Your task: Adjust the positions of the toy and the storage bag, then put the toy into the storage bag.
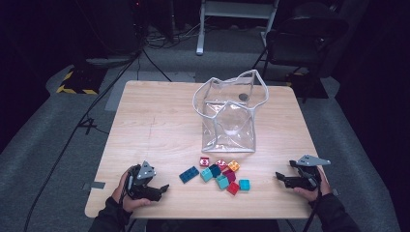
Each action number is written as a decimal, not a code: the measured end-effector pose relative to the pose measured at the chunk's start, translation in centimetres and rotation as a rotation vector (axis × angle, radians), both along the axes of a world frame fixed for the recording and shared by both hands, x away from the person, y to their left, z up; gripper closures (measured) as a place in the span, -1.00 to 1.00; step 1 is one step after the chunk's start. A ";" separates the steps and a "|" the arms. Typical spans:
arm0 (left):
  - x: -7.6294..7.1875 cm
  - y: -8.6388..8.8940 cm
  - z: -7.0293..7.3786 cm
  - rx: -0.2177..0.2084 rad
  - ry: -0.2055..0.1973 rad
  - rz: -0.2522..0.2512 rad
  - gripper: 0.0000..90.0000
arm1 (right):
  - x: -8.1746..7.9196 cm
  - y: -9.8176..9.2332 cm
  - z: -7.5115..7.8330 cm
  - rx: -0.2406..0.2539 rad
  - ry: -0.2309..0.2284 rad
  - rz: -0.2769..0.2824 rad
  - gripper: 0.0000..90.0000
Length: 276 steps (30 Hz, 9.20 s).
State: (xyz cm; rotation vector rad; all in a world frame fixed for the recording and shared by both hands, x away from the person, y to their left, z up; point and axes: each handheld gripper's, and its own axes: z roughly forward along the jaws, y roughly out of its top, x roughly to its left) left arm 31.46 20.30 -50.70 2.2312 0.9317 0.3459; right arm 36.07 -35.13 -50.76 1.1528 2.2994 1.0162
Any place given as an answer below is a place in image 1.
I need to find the white desk frame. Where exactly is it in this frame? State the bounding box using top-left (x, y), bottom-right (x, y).
top-left (195, 0), bottom-right (280, 56)

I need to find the tangle of floor cables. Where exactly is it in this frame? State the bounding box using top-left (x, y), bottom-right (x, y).
top-left (143, 22), bottom-right (202, 50)

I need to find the person's left hand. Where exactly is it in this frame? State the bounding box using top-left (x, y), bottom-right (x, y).
top-left (111, 167), bottom-right (153, 214)

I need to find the dark equipment stand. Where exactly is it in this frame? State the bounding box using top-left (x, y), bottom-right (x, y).
top-left (84, 0), bottom-right (143, 68)

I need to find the magenta toy block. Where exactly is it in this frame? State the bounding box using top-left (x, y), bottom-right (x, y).
top-left (222, 169), bottom-right (237, 184)

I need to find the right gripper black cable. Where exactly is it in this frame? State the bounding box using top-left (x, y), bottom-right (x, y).
top-left (303, 180), bottom-right (324, 232)

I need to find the yellow black striped floor base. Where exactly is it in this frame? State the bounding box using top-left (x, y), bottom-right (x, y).
top-left (56, 66), bottom-right (108, 96)

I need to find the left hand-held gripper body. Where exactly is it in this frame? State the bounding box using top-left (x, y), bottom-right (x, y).
top-left (125, 159), bottom-right (162, 202)

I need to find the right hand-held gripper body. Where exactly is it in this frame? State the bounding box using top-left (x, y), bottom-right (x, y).
top-left (284, 154), bottom-right (332, 191)

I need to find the long black floor cable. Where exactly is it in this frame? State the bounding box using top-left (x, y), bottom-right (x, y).
top-left (22, 51), bottom-right (143, 232)

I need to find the black chair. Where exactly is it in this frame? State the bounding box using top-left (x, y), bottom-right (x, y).
top-left (252, 1), bottom-right (351, 104)

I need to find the dark blue toy block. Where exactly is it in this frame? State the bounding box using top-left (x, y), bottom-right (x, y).
top-left (178, 165), bottom-right (201, 185)
top-left (208, 163), bottom-right (222, 178)

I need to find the person's right hand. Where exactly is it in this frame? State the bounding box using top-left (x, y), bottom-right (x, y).
top-left (293, 167), bottom-right (333, 203)

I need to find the clear plastic bag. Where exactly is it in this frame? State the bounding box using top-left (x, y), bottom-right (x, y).
top-left (191, 69), bottom-right (270, 154)

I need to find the teal toy block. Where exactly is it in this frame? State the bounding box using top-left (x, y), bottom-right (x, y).
top-left (199, 167), bottom-right (214, 183)
top-left (215, 174), bottom-right (230, 190)

